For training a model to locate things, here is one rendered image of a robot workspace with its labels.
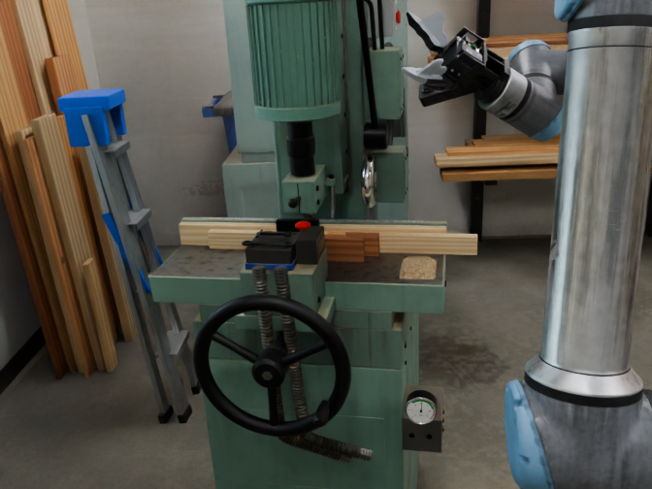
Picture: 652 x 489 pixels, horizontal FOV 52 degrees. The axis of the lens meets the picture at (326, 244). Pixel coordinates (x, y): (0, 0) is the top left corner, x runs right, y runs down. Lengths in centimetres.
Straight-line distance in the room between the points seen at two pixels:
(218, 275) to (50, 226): 137
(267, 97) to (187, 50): 250
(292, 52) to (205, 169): 267
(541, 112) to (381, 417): 69
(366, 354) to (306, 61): 58
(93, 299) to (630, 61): 226
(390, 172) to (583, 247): 73
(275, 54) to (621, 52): 65
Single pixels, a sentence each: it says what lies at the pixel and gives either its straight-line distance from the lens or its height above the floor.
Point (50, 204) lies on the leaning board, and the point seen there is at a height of 73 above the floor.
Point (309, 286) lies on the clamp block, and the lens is 120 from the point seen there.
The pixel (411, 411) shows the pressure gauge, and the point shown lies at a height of 66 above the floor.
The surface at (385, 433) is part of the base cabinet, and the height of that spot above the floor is 55.
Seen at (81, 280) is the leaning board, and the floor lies 41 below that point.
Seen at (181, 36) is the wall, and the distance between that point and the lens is 380.
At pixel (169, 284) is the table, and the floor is 88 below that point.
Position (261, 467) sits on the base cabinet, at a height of 43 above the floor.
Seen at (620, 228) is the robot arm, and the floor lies 115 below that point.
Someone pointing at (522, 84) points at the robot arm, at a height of 125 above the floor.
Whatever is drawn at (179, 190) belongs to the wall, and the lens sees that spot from 398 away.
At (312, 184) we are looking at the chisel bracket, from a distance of 135.
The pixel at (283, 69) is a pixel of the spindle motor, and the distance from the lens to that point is 128.
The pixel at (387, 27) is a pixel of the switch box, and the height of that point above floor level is 134.
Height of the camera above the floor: 145
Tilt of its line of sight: 22 degrees down
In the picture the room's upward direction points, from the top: 3 degrees counter-clockwise
